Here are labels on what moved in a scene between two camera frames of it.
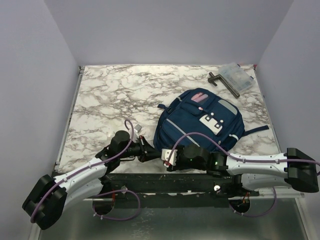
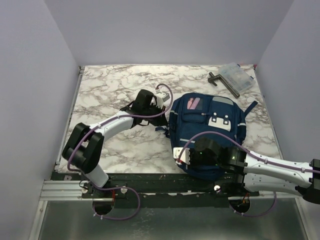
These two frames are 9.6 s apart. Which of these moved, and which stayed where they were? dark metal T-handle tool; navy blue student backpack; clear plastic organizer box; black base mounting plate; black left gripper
Moved: black left gripper; navy blue student backpack
Stayed: black base mounting plate; dark metal T-handle tool; clear plastic organizer box
